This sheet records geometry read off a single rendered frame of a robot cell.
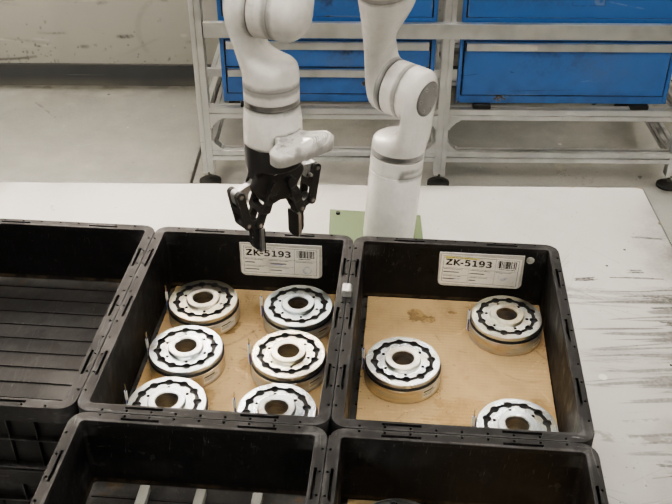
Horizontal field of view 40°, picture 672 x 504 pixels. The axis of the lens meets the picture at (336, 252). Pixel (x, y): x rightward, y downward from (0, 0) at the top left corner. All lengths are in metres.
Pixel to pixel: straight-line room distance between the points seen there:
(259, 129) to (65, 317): 0.47
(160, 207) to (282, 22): 0.91
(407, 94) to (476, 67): 1.72
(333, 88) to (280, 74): 2.10
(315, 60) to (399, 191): 1.63
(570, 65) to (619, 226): 1.41
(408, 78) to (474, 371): 0.49
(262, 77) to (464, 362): 0.49
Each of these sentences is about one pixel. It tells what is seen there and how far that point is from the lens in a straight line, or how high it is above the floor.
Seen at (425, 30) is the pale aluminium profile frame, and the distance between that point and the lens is 3.09.
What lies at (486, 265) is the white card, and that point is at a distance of 1.39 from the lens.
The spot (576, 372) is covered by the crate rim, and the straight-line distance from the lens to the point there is 1.17.
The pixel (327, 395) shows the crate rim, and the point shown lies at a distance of 1.11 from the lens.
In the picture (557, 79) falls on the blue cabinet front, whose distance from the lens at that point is 3.27.
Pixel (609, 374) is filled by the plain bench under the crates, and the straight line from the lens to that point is 1.54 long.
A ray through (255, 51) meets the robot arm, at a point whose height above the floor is 1.26.
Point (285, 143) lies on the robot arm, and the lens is 1.13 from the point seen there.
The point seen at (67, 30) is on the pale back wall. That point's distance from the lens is 4.22.
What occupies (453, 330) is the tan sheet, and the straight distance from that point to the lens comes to 1.37.
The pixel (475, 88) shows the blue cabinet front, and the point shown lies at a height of 0.38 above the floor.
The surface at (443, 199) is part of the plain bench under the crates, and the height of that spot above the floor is 0.70.
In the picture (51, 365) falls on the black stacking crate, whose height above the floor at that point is 0.83.
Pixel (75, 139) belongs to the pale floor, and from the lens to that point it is 3.82.
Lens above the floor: 1.69
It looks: 34 degrees down
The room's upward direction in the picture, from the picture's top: straight up
